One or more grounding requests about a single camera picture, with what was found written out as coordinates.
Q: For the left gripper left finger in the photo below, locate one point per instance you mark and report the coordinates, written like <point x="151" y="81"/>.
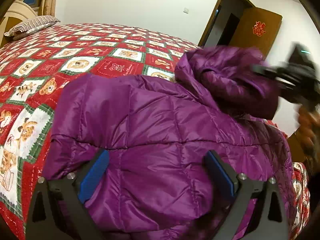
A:
<point x="57" y="208"/>

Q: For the purple quilted down jacket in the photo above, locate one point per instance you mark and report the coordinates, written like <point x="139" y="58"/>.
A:
<point x="157" y="133"/>

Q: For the right hand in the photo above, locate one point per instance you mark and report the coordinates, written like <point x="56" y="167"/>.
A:
<point x="306" y="133"/>

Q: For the striped grey pillow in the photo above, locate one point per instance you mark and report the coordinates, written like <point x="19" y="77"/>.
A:
<point x="31" y="26"/>

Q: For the red door decoration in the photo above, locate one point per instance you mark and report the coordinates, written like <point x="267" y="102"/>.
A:
<point x="259" y="29"/>

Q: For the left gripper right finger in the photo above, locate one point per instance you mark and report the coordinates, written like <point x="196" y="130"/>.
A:
<point x="268" y="220"/>

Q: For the brown wooden door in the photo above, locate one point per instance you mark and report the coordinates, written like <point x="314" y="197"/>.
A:
<point x="243" y="36"/>

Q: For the white wall switch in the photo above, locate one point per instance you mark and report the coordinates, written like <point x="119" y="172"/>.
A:
<point x="186" y="10"/>

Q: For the cream wooden headboard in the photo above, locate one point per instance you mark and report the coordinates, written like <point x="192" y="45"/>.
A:
<point x="18" y="12"/>

